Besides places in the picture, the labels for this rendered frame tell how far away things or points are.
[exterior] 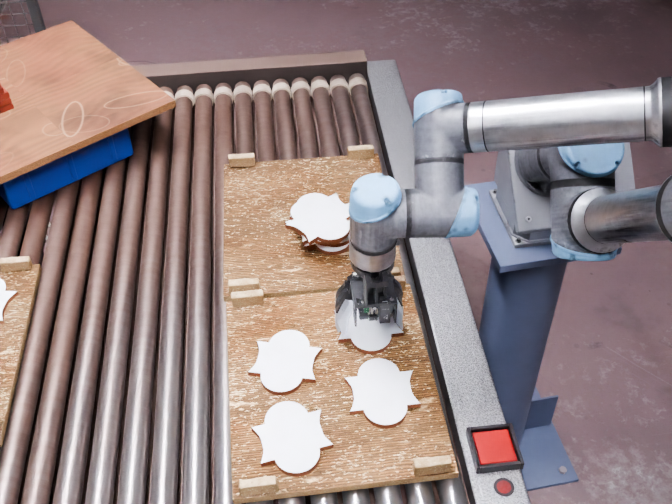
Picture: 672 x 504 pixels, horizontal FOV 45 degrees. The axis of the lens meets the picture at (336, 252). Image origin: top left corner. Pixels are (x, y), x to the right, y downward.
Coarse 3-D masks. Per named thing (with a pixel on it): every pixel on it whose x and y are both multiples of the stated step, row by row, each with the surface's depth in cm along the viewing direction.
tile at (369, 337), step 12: (348, 324) 145; (360, 324) 145; (372, 324) 145; (384, 324) 145; (396, 324) 145; (348, 336) 143; (360, 336) 143; (372, 336) 143; (384, 336) 143; (396, 336) 144; (360, 348) 141; (372, 348) 141; (384, 348) 142
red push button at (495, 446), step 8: (480, 432) 130; (488, 432) 130; (496, 432) 130; (504, 432) 130; (480, 440) 129; (488, 440) 129; (496, 440) 129; (504, 440) 129; (480, 448) 128; (488, 448) 128; (496, 448) 128; (504, 448) 128; (512, 448) 128; (480, 456) 127; (488, 456) 127; (496, 456) 127; (504, 456) 127; (512, 456) 127; (480, 464) 127
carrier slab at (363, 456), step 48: (240, 336) 145; (336, 336) 145; (240, 384) 137; (336, 384) 137; (432, 384) 137; (240, 432) 130; (336, 432) 130; (384, 432) 130; (432, 432) 130; (288, 480) 124; (336, 480) 124; (384, 480) 124; (432, 480) 125
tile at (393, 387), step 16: (368, 368) 138; (384, 368) 138; (352, 384) 136; (368, 384) 135; (384, 384) 135; (400, 384) 135; (368, 400) 133; (384, 400) 133; (400, 400) 133; (416, 400) 133; (368, 416) 131; (384, 416) 131; (400, 416) 131
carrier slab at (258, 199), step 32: (288, 160) 182; (320, 160) 182; (352, 160) 182; (224, 192) 174; (256, 192) 174; (288, 192) 174; (320, 192) 174; (224, 224) 167; (256, 224) 167; (224, 256) 160; (256, 256) 160; (288, 256) 160; (320, 256) 159; (224, 288) 154; (288, 288) 153; (320, 288) 153
